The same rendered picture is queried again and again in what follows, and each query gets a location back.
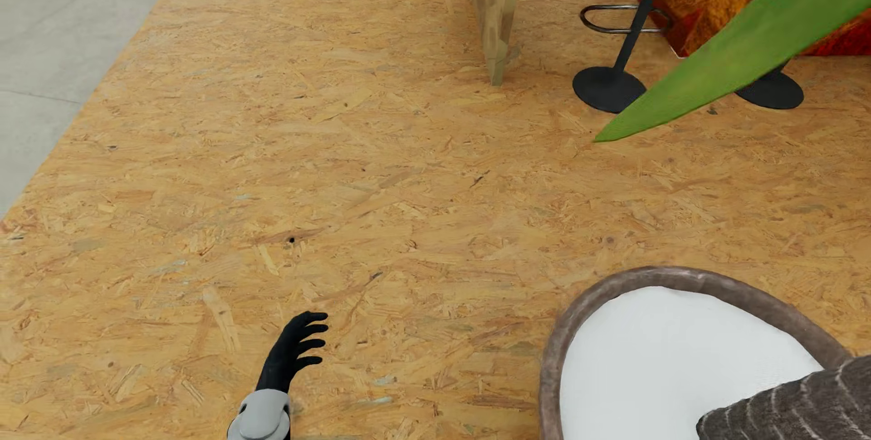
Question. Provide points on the green plant leaf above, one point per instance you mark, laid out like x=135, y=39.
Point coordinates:
x=748, y=38

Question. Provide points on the grey round plant pot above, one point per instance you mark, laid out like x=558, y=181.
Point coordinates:
x=653, y=358

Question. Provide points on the wooden panel post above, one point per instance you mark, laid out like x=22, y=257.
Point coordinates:
x=498, y=4

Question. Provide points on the grey ridged plant trunk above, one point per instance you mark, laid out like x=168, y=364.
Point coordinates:
x=796, y=406

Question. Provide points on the black metal stool base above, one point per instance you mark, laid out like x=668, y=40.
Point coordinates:
x=616, y=62

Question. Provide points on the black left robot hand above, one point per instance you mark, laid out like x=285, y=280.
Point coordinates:
x=289, y=351

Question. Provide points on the black round stool base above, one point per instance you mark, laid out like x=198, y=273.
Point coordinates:
x=772, y=91

